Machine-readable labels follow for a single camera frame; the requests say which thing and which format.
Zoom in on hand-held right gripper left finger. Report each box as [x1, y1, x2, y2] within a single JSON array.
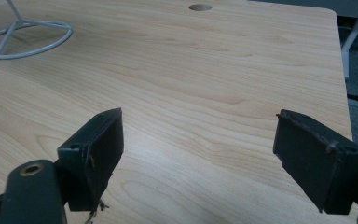
[[57, 107, 125, 213]]

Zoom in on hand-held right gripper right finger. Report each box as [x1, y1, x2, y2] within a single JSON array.
[[272, 108, 358, 215]]

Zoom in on white wire hanger rack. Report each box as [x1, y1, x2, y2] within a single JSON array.
[[0, 0, 74, 61]]

